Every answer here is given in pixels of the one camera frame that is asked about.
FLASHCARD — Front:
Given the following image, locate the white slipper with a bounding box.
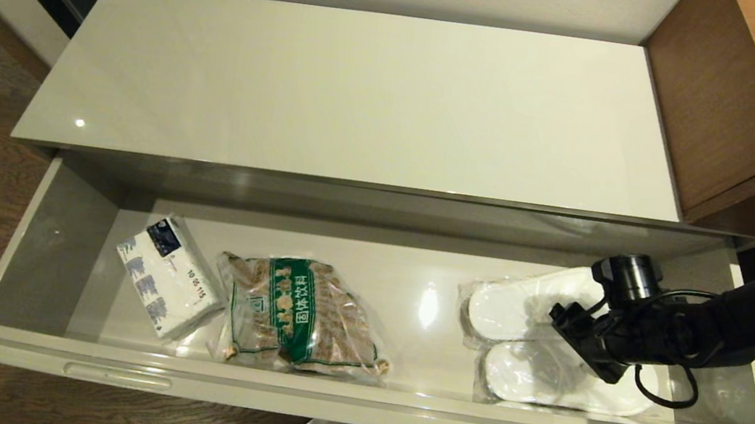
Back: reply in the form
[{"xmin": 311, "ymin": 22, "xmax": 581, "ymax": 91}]
[
  {"xmin": 451, "ymin": 251, "xmax": 610, "ymax": 365},
  {"xmin": 472, "ymin": 330, "xmax": 666, "ymax": 424}
]

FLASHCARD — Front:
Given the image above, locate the white blue tissue pack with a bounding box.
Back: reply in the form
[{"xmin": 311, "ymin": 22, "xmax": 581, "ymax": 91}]
[{"xmin": 105, "ymin": 208, "xmax": 236, "ymax": 349}]

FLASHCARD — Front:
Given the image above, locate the glossy grey cabinet top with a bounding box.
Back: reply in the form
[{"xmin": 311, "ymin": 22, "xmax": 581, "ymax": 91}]
[{"xmin": 7, "ymin": 0, "xmax": 755, "ymax": 276}]

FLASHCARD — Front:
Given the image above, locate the brown wooden desk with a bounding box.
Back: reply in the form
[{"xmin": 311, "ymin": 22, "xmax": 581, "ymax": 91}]
[{"xmin": 620, "ymin": 0, "xmax": 755, "ymax": 240}]

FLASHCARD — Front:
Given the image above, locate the white cabinet drawer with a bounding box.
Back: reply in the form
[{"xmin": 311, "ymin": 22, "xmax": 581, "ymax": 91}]
[{"xmin": 0, "ymin": 140, "xmax": 755, "ymax": 424}]

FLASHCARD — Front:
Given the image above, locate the green label snack bag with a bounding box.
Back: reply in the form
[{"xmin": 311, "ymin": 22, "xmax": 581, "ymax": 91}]
[{"xmin": 205, "ymin": 246, "xmax": 406, "ymax": 387}]

